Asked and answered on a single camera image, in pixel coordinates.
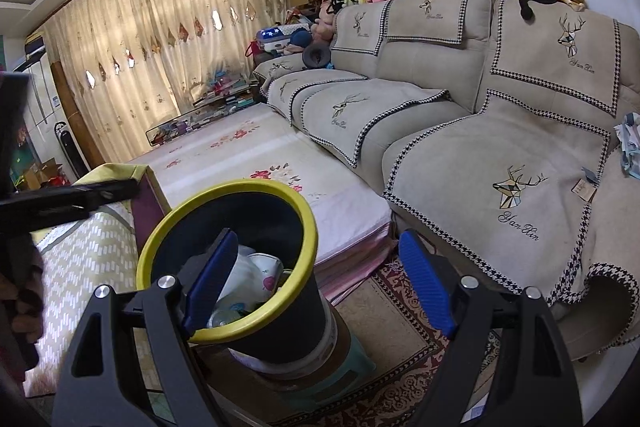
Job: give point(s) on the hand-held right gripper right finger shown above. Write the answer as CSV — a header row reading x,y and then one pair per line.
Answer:
x,y
425,284

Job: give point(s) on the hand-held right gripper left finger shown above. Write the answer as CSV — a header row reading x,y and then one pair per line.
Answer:
x,y
210,279

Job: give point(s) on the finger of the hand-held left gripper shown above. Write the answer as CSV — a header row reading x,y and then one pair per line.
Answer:
x,y
75,201

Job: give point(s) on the clear plastic bottle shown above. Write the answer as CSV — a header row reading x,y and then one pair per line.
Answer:
x,y
222,318

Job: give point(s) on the white printed paper cup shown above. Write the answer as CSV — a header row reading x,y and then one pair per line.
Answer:
x,y
265,272

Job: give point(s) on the black bin with yellow rim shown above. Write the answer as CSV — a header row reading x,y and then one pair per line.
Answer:
x,y
295,322

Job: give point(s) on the white wardrobe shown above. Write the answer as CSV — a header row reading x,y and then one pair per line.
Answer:
x,y
37,97

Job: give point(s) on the yellow green table mat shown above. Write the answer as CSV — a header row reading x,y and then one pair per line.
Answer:
x,y
110,172

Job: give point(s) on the red patterned rug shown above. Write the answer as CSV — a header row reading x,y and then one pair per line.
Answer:
x,y
385,332

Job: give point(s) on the zigzag patterned tablecloth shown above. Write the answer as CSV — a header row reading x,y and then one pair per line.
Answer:
x,y
80,267

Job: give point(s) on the teal plastic stool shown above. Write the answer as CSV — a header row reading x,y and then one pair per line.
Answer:
x,y
352,369

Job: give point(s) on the floral floor mat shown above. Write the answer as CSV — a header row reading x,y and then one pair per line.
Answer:
x,y
240,157

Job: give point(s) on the beige deer sofa covers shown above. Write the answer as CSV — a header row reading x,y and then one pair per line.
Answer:
x,y
475,157

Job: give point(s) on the floor clutter of books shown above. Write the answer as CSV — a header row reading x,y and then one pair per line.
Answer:
x,y
210,107

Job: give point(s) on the beige patterned curtain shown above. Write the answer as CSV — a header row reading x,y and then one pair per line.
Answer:
x,y
165,37

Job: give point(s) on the paper hang tag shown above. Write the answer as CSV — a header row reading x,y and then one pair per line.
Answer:
x,y
585,187

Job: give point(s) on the beige fabric sofa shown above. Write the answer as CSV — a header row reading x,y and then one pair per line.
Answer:
x,y
425,67

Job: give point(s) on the light blue cloth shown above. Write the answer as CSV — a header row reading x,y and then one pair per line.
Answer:
x,y
630,147

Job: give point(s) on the dark neck pillow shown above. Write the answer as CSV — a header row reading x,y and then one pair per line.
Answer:
x,y
316,56

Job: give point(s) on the blue star patterned cushion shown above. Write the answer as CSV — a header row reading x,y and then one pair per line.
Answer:
x,y
275,38

